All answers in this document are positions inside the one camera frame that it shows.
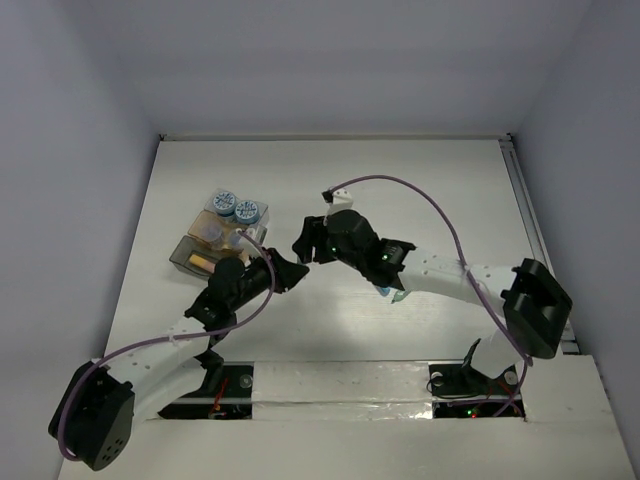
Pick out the purple clip jar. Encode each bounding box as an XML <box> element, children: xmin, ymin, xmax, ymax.
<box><xmin>198</xmin><ymin>223</ymin><xmax>224</xmax><ymax>248</ymax></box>

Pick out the blue splash label jar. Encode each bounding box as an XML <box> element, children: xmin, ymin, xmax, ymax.
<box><xmin>207</xmin><ymin>190</ymin><xmax>238</xmax><ymax>217</ymax></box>

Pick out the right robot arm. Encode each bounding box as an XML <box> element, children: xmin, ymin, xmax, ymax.
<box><xmin>292</xmin><ymin>210</ymin><xmax>573</xmax><ymax>392</ymax></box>

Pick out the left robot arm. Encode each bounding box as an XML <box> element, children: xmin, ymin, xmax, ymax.
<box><xmin>48</xmin><ymin>248</ymin><xmax>309</xmax><ymax>471</ymax></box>

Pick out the grey plastic bin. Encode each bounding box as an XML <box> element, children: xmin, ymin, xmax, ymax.
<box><xmin>169</xmin><ymin>235</ymin><xmax>223</xmax><ymax>280</ymax></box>

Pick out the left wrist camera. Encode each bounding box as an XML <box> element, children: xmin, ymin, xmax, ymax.
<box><xmin>235</xmin><ymin>227</ymin><xmax>263</xmax><ymax>259</ymax></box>

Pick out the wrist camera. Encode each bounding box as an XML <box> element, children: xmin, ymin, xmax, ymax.
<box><xmin>235</xmin><ymin>227</ymin><xmax>263</xmax><ymax>259</ymax></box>
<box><xmin>322</xmin><ymin>188</ymin><xmax>354</xmax><ymax>216</ymax></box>

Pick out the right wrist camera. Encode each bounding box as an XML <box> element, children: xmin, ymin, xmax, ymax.
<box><xmin>322</xmin><ymin>188</ymin><xmax>354</xmax><ymax>216</ymax></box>

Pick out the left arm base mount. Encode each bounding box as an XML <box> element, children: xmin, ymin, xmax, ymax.
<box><xmin>158</xmin><ymin>363</ymin><xmax>254</xmax><ymax>420</ymax></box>

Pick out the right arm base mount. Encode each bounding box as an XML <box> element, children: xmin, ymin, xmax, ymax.
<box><xmin>426</xmin><ymin>339</ymin><xmax>526</xmax><ymax>419</ymax></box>

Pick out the aluminium side rail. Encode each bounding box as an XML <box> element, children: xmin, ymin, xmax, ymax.
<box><xmin>498</xmin><ymin>135</ymin><xmax>582</xmax><ymax>356</ymax></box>

